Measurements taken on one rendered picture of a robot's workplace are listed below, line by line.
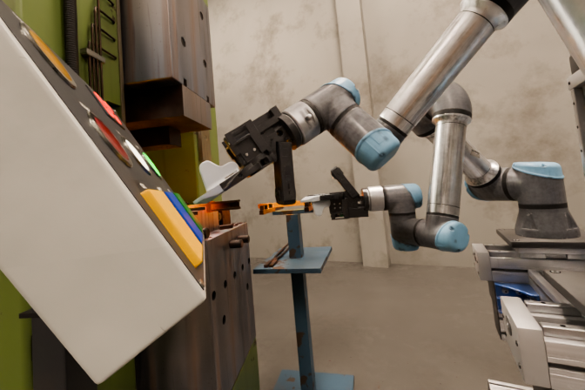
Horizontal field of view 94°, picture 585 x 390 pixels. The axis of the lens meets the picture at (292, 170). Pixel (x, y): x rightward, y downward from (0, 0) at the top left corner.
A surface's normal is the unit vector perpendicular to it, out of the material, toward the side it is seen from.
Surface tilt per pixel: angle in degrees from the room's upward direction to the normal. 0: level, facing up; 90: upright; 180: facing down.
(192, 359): 90
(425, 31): 90
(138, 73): 90
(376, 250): 90
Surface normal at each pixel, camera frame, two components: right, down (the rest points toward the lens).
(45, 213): 0.31, -0.09
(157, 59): -0.12, -0.05
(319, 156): -0.47, -0.02
